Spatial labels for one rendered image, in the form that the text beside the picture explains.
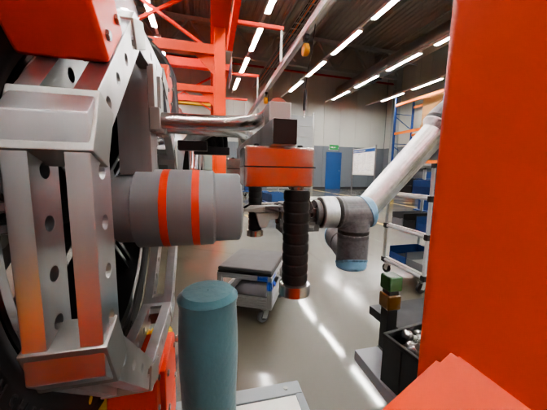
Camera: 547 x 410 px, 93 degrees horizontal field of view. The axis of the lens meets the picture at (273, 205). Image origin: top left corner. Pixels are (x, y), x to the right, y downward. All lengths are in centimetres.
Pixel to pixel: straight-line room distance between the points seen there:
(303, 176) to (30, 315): 29
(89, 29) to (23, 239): 18
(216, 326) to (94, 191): 24
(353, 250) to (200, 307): 50
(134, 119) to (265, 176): 27
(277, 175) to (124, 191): 26
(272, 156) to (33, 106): 21
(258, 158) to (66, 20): 20
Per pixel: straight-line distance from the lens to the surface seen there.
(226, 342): 43
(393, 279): 74
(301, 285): 37
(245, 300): 170
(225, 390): 47
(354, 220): 75
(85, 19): 31
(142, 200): 45
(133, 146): 50
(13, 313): 35
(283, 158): 32
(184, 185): 45
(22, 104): 28
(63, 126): 26
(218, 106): 423
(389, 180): 93
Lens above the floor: 92
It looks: 7 degrees down
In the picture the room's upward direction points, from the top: 1 degrees clockwise
